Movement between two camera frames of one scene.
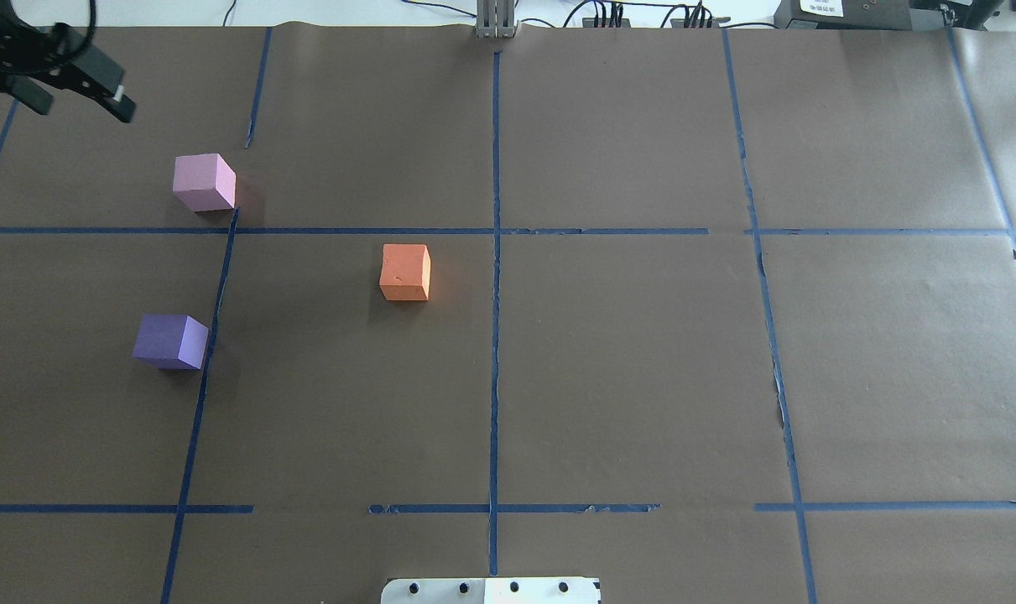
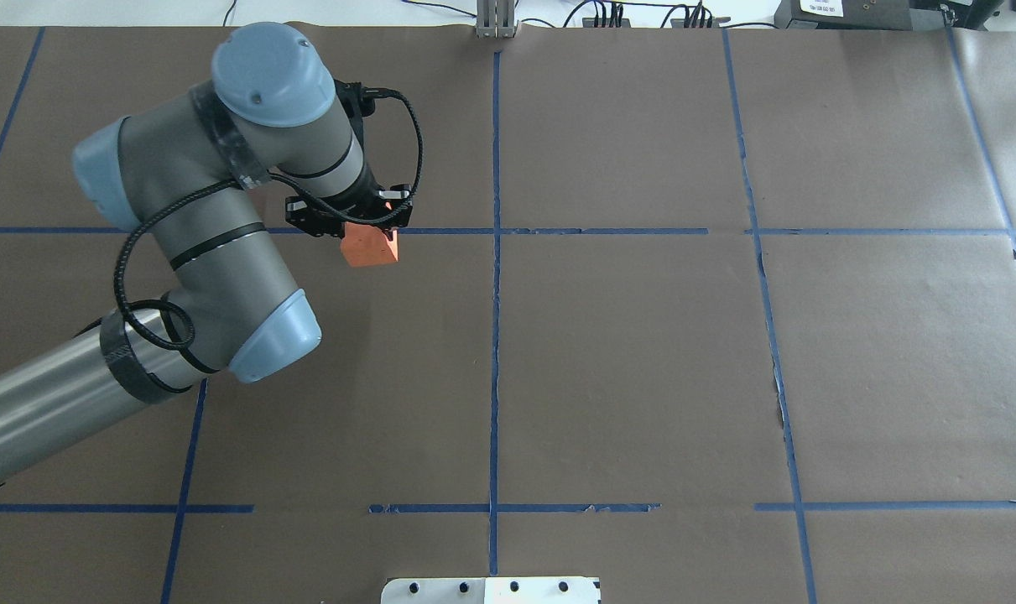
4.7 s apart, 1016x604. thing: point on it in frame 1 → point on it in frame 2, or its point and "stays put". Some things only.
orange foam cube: [405, 272] → [366, 245]
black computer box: [858, 15] stays put
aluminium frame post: [495, 18] stays put
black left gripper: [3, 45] → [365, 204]
